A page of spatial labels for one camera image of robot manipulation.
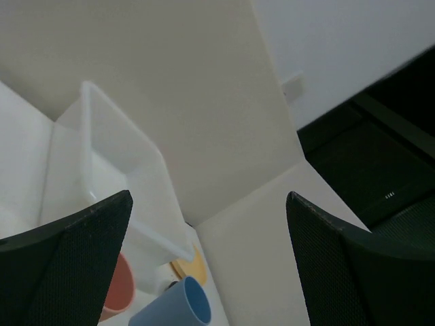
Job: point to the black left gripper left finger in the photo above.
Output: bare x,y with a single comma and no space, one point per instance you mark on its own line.
59,273

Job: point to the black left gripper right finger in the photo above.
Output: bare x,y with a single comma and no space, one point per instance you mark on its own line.
350,276

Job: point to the red plastic cup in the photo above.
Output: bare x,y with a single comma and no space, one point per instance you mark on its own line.
121,292

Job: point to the orange-yellow plastic plate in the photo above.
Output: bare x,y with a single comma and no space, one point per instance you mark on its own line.
195,268

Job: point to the translucent white plastic bin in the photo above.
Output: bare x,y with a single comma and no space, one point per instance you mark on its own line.
96,151

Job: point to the blue plastic cup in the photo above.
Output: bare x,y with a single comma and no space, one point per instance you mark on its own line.
185,303

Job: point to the white wall outlet plate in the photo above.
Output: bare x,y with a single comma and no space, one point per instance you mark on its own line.
294,87

